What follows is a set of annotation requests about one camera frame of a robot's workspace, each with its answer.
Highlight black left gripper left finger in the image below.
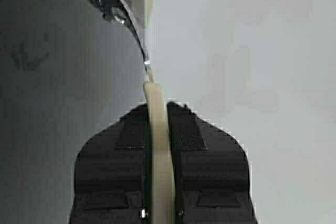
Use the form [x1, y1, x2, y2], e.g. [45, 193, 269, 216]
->
[68, 104, 150, 223]

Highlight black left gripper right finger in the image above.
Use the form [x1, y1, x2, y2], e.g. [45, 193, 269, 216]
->
[167, 102, 258, 223]

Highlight white frying pan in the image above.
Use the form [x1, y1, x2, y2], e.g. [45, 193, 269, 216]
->
[89, 0, 176, 223]

